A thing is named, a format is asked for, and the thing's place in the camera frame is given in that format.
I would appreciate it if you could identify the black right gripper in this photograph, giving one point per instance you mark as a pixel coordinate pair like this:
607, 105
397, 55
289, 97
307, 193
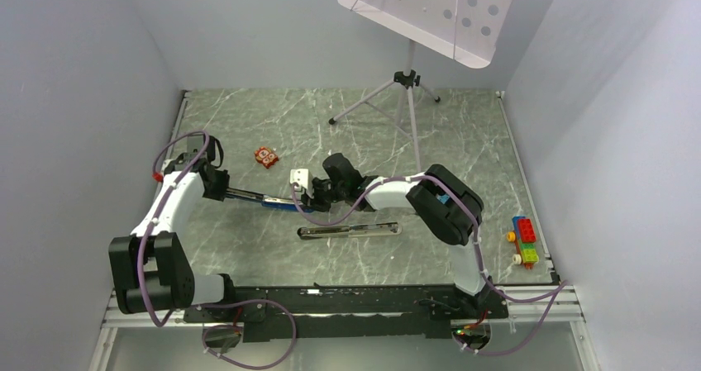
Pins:
314, 202

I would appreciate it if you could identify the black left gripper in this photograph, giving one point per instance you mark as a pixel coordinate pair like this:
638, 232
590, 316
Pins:
219, 193

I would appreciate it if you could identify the black silver stapler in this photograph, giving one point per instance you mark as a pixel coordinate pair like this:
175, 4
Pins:
362, 230

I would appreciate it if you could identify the blue black stapler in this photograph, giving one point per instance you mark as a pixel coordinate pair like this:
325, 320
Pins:
281, 203

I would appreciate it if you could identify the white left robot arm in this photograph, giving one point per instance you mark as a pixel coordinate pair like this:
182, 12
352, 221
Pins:
150, 270

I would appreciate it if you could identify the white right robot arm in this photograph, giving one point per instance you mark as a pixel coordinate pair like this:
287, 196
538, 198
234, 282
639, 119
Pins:
450, 210

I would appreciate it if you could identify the red cartoon eraser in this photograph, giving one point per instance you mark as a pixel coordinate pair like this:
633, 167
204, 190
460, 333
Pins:
266, 156

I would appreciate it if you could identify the blue lego brick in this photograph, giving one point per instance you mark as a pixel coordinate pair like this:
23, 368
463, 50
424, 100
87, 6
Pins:
444, 199

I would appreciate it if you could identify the colourful lego toy car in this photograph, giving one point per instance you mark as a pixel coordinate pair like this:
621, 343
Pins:
523, 236

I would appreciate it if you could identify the white perforated music stand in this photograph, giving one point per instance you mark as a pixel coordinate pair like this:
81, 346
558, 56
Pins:
466, 31

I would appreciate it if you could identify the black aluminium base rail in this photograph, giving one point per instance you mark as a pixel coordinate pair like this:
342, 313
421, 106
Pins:
267, 313

